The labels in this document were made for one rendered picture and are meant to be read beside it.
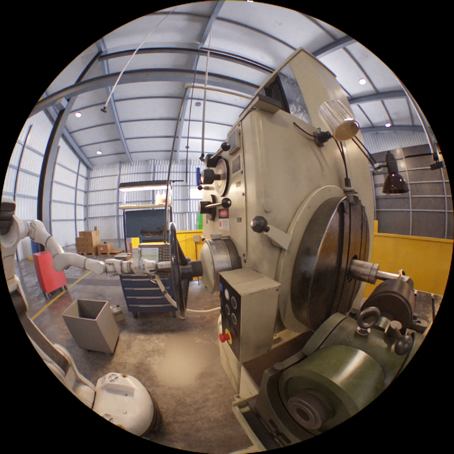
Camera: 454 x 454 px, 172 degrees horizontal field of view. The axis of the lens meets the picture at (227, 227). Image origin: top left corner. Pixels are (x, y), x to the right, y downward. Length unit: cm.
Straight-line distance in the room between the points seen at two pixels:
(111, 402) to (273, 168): 165
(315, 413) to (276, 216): 45
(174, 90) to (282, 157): 908
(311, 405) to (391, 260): 256
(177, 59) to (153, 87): 203
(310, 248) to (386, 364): 35
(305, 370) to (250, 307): 18
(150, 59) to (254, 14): 472
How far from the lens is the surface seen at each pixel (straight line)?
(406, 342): 27
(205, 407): 158
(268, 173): 44
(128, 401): 141
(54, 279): 417
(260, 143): 47
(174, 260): 42
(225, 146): 55
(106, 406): 146
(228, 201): 47
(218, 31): 778
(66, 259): 93
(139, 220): 256
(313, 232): 47
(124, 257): 222
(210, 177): 65
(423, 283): 281
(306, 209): 50
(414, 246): 267
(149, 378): 182
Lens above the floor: 149
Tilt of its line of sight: 4 degrees down
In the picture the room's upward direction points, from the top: 2 degrees counter-clockwise
